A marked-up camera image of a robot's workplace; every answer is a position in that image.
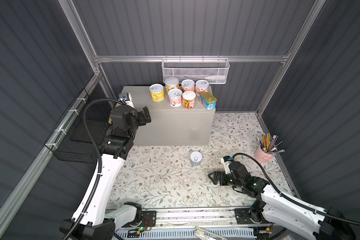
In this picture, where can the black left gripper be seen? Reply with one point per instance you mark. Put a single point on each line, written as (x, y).
(142, 121)

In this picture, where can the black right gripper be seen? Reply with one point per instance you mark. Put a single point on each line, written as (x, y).
(222, 175)

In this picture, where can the yellow can pull tab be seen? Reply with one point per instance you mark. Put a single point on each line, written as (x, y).
(157, 92)

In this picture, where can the teal can pull tab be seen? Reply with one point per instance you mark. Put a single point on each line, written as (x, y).
(196, 158)

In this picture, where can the green orange can plastic lid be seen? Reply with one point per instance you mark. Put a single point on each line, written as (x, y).
(171, 83)

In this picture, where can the orange can pull tab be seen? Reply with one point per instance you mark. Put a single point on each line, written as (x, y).
(188, 85)

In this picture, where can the pink white can pull tab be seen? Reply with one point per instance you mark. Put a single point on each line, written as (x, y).
(201, 86)

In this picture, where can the gold rectangular tin can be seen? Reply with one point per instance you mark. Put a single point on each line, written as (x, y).
(208, 100)

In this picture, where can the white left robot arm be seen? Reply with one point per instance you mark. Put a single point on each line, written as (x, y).
(111, 156)

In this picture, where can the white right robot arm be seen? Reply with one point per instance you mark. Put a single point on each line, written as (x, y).
(333, 224)

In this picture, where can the grey metal cabinet box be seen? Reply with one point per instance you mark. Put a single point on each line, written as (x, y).
(170, 126)

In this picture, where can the pink pencil cup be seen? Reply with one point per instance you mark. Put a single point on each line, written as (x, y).
(261, 156)

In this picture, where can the pencils bundle in cup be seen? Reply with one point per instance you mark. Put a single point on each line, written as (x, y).
(269, 145)

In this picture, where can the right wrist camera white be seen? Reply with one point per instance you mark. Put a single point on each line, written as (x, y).
(226, 161)

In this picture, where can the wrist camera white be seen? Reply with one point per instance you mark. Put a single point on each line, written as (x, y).
(126, 98)
(226, 161)

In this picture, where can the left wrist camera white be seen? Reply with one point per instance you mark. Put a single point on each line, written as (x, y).
(126, 98)

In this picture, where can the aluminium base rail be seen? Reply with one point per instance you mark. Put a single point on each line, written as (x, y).
(195, 217)

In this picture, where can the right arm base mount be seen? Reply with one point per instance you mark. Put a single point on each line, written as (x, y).
(252, 214)

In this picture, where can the black wire mesh basket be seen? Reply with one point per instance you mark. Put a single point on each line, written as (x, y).
(70, 141)

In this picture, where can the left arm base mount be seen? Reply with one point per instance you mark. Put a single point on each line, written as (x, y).
(144, 219)

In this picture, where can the white wire mesh basket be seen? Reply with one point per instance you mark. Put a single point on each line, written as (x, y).
(213, 70)

